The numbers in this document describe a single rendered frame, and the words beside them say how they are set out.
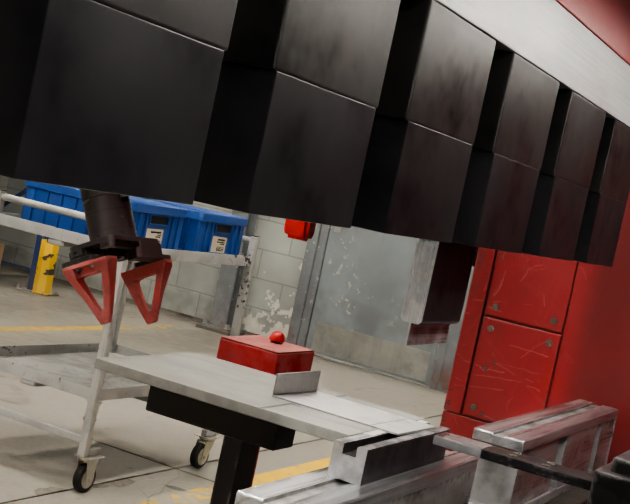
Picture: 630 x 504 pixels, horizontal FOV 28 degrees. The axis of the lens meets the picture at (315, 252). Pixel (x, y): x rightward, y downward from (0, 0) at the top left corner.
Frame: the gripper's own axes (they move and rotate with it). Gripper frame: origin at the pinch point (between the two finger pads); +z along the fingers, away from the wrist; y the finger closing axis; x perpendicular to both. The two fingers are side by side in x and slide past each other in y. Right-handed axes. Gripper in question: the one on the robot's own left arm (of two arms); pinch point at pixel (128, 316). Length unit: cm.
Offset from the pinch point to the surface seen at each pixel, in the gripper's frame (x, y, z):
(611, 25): -63, 3, -16
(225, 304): 364, 667, -97
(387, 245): 237, 685, -108
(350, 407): -35.1, -19.0, 17.2
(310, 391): -30.3, -16.9, 14.7
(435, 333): -45, -19, 12
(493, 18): -61, -33, -9
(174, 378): -23.2, -29.1, 11.4
